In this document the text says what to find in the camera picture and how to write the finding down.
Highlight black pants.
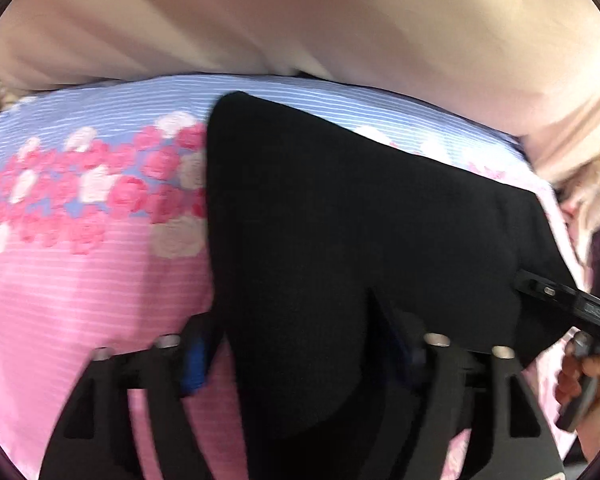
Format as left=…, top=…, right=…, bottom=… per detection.
left=207, top=93, right=572, bottom=479

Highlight pink rose bed sheet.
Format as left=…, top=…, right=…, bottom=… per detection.
left=0, top=75, right=583, bottom=479

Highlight person's right hand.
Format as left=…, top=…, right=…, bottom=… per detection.
left=552, top=336, right=600, bottom=466

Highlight beige curtain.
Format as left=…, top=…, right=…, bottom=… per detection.
left=0, top=0, right=600, bottom=134

